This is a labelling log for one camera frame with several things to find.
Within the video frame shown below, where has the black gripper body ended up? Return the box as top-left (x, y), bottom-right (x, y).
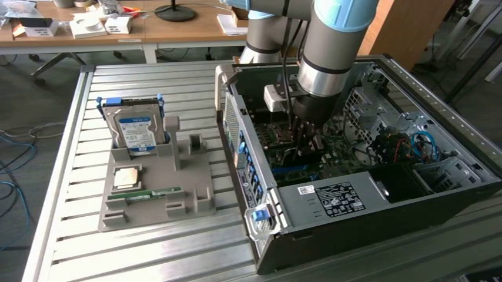
top-left (292, 93), bottom-right (340, 129)

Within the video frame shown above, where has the graphics card with metal bracket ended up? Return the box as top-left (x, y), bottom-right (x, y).
top-left (273, 140), bottom-right (328, 167)

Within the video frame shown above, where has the CPU socket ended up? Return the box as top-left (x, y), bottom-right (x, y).
top-left (269, 123), bottom-right (295, 145)

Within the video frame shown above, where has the green motherboard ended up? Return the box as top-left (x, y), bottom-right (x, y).
top-left (249, 105), bottom-right (373, 187)

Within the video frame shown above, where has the blue expansion slot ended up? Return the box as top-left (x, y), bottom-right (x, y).
top-left (272, 165), bottom-right (307, 174)

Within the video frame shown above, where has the grey power supply unit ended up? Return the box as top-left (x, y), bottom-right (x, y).
top-left (276, 171), bottom-right (392, 229)

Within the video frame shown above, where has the blue case latch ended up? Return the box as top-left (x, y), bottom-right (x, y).
top-left (249, 207), bottom-right (272, 223)

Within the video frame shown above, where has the black open PC case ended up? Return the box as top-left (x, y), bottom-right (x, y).
top-left (213, 53), bottom-right (502, 276)

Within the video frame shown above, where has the white paper stack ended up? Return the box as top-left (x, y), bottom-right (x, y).
top-left (216, 14), bottom-right (248, 36)

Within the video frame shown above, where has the brown cardboard box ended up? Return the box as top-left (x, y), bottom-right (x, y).
top-left (229, 6), bottom-right (249, 28)

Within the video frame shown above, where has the grey parts rack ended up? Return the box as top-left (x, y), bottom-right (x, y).
top-left (96, 115), bottom-right (217, 233)

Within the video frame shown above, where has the wooden cabinet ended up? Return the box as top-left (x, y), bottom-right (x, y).
top-left (355, 0), bottom-right (458, 71)

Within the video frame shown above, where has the hard disk in blue caddy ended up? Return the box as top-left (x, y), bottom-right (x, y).
top-left (96, 93), bottom-right (165, 157)

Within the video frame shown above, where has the green RAM stick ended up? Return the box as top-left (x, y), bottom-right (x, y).
top-left (106, 187), bottom-right (182, 202)

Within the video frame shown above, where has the silver CPU chip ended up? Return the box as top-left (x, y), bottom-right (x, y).
top-left (112, 167), bottom-right (141, 190)

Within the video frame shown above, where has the black lamp base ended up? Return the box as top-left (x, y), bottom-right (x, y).
top-left (153, 0), bottom-right (196, 22)

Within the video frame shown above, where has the wooden desk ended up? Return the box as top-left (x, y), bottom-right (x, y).
top-left (0, 0), bottom-right (360, 64)

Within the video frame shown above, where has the orange paper item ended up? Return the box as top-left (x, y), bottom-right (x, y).
top-left (120, 5), bottom-right (146, 19)

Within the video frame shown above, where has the small white labelled box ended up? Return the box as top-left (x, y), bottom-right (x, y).
top-left (104, 16), bottom-right (132, 35)

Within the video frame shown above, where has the white flat box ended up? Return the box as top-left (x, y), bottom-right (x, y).
top-left (69, 14), bottom-right (106, 39)

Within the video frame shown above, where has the white tape roll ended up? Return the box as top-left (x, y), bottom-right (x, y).
top-left (76, 18), bottom-right (102, 32)

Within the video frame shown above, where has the black and white box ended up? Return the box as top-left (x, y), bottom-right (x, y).
top-left (18, 17), bottom-right (60, 38)

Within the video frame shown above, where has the clear plastic bag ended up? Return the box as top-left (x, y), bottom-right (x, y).
top-left (0, 0), bottom-right (42, 19)

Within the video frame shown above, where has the black camera cable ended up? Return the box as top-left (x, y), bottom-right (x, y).
top-left (280, 17), bottom-right (311, 116)

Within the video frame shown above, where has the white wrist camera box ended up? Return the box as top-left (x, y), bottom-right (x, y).
top-left (263, 84), bottom-right (297, 113)

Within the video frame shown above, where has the orange wire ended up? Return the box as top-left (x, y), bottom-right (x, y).
top-left (392, 137), bottom-right (413, 163)

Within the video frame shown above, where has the blue wire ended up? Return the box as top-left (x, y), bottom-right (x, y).
top-left (408, 130), bottom-right (440, 163)

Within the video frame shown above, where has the white floor cable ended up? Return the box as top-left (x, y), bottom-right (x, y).
top-left (0, 122), bottom-right (66, 139)

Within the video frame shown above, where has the blue floor cable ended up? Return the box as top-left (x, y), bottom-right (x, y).
top-left (0, 133), bottom-right (38, 250)

